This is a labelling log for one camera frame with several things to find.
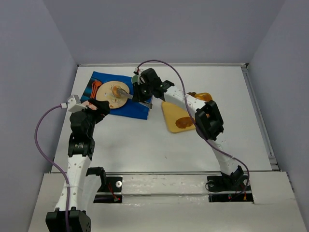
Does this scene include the orange plastic fork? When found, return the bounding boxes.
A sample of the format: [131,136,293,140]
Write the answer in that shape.
[89,81,98,99]

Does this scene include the beige round plate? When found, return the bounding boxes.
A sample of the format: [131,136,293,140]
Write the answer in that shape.
[96,81,130,109]

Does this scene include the small round bread roll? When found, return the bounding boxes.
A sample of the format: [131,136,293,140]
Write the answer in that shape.
[111,86,121,98]

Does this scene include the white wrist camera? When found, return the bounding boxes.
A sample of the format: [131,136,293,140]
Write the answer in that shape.
[60,95,87,113]
[133,68,143,84]

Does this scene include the purple cable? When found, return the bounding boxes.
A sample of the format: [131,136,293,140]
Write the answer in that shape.
[34,103,73,232]
[136,59,251,203]

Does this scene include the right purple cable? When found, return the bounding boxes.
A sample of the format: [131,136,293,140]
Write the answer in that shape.
[136,59,251,203]

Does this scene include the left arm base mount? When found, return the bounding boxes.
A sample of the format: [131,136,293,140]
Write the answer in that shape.
[94,176,123,203]

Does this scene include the green cup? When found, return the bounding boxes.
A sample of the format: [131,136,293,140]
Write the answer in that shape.
[131,75,140,85]

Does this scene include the metal tongs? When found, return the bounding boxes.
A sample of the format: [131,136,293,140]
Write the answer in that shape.
[116,88,153,109]

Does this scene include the flat glazed pastry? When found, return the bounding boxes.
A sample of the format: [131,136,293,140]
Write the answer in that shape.
[175,116,194,129]

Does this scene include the orange plastic spoon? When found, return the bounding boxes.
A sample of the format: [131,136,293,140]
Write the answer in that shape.
[90,80,102,99]

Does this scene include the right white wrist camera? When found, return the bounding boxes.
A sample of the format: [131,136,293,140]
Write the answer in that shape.
[133,68,143,84]

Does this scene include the chocolate croissant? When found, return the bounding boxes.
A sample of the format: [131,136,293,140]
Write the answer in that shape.
[187,92,197,97]

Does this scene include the orange bun at tray edge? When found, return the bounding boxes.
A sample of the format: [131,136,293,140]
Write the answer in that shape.
[195,92,212,102]

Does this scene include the yellow tray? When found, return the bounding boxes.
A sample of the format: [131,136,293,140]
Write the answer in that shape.
[161,101,195,133]

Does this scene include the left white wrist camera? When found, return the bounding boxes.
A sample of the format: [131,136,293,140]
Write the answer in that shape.
[60,95,87,113]

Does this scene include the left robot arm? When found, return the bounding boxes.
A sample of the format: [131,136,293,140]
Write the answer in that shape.
[45,95,110,232]

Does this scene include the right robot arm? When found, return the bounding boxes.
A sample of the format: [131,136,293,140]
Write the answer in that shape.
[132,68,250,193]

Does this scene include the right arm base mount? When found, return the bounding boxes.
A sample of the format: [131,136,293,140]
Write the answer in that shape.
[205,175,253,203]

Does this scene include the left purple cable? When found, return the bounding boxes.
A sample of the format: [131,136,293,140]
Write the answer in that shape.
[34,103,73,232]

